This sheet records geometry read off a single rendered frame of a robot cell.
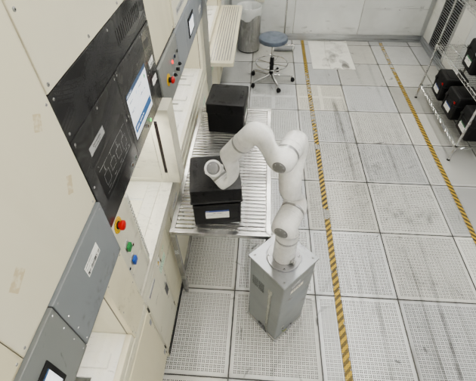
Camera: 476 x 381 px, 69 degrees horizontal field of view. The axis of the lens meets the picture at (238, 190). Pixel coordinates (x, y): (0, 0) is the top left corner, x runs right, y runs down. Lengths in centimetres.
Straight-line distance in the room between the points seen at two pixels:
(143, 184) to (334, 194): 186
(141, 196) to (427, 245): 232
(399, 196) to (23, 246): 316
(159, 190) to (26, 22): 141
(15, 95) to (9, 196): 22
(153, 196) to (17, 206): 132
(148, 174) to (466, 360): 237
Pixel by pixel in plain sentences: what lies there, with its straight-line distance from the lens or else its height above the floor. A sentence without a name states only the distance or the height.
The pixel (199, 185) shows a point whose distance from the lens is 190.
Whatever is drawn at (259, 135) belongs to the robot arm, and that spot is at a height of 157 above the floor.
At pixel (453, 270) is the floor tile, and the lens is 324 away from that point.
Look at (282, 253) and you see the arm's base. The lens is 184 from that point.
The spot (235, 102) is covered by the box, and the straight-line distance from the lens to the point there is 259.
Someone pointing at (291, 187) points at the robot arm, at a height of 136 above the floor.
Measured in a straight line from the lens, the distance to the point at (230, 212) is 202.
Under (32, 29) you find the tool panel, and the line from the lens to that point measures 99.
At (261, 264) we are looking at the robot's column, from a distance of 193.
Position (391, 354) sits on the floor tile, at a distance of 272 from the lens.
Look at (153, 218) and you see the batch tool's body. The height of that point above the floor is 87.
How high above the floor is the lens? 241
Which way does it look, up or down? 47 degrees down
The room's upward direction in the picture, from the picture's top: 1 degrees counter-clockwise
